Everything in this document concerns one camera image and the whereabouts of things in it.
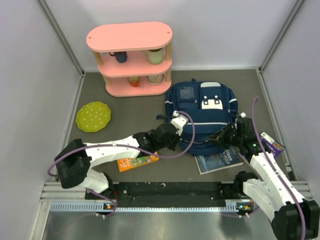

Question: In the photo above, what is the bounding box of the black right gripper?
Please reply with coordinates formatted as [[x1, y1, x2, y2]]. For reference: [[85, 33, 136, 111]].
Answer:
[[207, 122, 243, 150]]

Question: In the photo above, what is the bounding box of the blue Nineteen Eighty-Four paperback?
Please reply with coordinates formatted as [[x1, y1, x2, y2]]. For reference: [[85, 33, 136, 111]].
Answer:
[[194, 146, 244, 175]]

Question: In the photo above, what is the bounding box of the navy blue student backpack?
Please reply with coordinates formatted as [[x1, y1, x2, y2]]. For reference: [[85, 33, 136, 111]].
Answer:
[[156, 78, 238, 156]]

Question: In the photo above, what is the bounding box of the orange treehouse children's book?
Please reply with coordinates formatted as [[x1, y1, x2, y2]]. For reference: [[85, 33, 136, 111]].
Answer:
[[117, 155, 160, 172]]

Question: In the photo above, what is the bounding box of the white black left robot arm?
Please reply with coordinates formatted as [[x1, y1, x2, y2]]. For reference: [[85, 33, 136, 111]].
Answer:
[[54, 122, 183, 199]]

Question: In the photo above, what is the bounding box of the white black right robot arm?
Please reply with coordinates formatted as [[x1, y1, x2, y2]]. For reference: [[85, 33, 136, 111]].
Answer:
[[207, 117, 320, 240]]

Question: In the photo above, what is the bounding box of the purple card box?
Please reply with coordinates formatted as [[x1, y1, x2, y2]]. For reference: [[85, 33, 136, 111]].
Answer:
[[238, 131, 286, 176]]

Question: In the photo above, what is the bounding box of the patterned ceramic bowl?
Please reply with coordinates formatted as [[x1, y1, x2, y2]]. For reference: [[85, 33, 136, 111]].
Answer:
[[147, 73, 165, 85]]

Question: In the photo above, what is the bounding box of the orange cup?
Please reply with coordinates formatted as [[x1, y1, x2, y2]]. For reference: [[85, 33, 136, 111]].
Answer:
[[127, 76, 140, 88]]

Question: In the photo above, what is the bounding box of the green polka dot plate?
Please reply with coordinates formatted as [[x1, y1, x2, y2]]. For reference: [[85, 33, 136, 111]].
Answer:
[[75, 101, 112, 133]]

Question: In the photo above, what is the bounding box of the pale green mug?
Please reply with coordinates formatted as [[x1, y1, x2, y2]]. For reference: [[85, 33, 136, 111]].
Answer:
[[142, 48, 165, 65]]

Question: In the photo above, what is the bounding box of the pink three-tier wooden shelf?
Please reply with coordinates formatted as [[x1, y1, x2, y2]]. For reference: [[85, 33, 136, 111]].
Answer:
[[86, 21, 173, 98]]

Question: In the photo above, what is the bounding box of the dark blue mug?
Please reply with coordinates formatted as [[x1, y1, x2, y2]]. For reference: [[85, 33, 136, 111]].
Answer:
[[109, 51, 128, 64]]

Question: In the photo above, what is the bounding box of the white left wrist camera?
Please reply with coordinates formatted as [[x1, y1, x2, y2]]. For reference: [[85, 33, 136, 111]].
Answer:
[[169, 111, 189, 136]]

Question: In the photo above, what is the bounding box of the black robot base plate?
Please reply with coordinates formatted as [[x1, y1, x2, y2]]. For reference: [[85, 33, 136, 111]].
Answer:
[[101, 181, 253, 208]]

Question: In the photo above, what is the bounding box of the grey slotted cable duct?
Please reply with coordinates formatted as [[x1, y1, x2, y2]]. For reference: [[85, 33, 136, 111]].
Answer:
[[50, 199, 253, 213]]

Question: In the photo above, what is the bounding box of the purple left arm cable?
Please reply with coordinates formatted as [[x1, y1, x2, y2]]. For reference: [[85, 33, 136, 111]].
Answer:
[[47, 111, 196, 217]]

